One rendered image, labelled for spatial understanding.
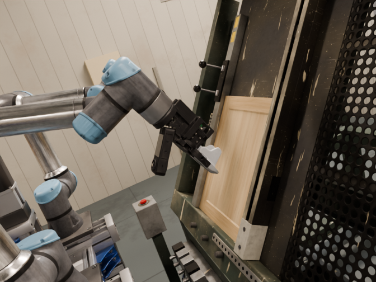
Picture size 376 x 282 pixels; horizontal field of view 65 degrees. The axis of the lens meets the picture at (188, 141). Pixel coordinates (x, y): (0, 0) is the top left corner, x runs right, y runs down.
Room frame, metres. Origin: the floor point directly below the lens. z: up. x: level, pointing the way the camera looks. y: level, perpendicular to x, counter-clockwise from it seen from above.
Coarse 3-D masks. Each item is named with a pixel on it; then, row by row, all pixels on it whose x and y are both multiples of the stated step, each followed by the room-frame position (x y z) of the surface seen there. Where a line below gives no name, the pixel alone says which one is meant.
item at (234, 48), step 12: (240, 24) 1.46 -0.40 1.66; (240, 36) 1.46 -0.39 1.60; (228, 48) 1.49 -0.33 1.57; (240, 48) 1.46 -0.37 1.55; (228, 72) 1.43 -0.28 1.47; (228, 84) 1.42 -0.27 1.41; (216, 108) 1.42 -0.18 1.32; (216, 120) 1.39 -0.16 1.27; (216, 132) 1.39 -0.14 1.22; (204, 168) 1.35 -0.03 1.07; (204, 180) 1.35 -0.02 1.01; (192, 204) 1.35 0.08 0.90
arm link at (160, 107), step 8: (160, 96) 0.66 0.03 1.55; (152, 104) 0.64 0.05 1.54; (160, 104) 0.65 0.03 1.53; (168, 104) 0.66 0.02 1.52; (144, 112) 0.65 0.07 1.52; (152, 112) 0.65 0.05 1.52; (160, 112) 0.65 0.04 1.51; (168, 112) 0.66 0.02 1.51; (152, 120) 0.65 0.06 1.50; (160, 120) 0.66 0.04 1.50
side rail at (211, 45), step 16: (224, 0) 1.72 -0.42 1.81; (224, 16) 1.71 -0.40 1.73; (224, 32) 1.71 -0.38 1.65; (208, 48) 1.70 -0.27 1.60; (224, 48) 1.70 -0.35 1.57; (208, 80) 1.66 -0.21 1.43; (208, 96) 1.65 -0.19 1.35; (208, 112) 1.64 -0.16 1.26; (208, 128) 1.63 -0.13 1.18; (192, 160) 1.59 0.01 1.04; (192, 176) 1.58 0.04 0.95; (192, 192) 1.57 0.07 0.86
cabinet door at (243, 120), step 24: (240, 96) 1.29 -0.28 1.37; (240, 120) 1.23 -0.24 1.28; (264, 120) 1.07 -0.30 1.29; (216, 144) 1.36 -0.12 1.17; (240, 144) 1.17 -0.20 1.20; (216, 168) 1.29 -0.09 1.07; (240, 168) 1.11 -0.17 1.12; (216, 192) 1.23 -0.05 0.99; (240, 192) 1.06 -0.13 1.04; (216, 216) 1.16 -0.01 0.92; (240, 216) 1.01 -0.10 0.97
